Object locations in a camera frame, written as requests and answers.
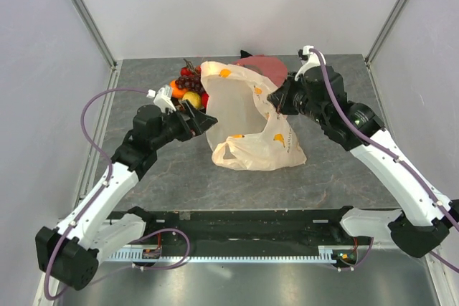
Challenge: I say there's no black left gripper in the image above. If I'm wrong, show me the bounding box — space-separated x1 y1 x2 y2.
151 99 217 149

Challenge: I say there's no grey slotted cable duct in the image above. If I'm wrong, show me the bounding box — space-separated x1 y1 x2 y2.
106 246 358 264

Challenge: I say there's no aluminium cross rail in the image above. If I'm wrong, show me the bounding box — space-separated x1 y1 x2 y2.
49 218 123 249

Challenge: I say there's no beige banana print plastic bag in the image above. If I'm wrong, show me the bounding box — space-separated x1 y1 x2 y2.
201 62 307 171

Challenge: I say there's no left aluminium frame post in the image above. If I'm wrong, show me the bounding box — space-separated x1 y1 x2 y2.
71 0 117 70

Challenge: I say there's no red printed folded t-shirt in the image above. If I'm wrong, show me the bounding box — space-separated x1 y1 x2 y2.
235 55 288 87

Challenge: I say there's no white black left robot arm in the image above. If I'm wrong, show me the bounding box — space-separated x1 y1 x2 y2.
35 101 218 290

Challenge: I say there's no red cherry tomatoes cluster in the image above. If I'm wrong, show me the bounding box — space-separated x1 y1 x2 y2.
180 66 201 77

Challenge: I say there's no orange fruit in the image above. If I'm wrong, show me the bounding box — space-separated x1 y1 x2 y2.
169 80 188 100

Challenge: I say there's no aluminium frame post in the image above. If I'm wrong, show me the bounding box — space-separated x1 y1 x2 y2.
71 0 117 70
365 0 431 63

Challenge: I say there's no yellow pear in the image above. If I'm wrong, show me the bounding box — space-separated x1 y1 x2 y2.
181 91 201 110

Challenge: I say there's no black folded garment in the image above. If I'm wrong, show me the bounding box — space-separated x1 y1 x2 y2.
240 49 252 59

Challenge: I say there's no right aluminium frame post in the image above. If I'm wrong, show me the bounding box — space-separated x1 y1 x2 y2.
365 0 431 63

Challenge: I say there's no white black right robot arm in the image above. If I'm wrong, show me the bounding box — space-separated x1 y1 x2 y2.
267 66 458 258

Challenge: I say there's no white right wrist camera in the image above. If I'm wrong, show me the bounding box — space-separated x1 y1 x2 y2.
295 45 326 81

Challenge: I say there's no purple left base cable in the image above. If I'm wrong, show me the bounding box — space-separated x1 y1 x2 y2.
96 226 191 282

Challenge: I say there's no dark purple grape bunch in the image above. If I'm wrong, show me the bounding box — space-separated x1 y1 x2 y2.
173 75 205 95

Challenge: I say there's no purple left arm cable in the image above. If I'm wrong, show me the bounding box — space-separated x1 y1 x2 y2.
43 87 155 300

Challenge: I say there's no red apple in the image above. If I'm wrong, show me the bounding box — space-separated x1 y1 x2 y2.
201 92 209 109

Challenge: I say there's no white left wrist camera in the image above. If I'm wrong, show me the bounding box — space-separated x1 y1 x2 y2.
147 85 176 114

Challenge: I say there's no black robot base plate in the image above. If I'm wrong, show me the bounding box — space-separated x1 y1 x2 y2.
103 207 402 249

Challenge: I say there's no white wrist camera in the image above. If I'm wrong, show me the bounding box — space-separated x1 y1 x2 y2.
295 45 326 81
147 85 176 114

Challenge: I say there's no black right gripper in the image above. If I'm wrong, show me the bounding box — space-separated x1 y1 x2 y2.
268 70 328 126

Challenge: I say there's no black fruit plate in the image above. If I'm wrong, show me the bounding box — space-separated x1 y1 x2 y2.
171 95 205 111

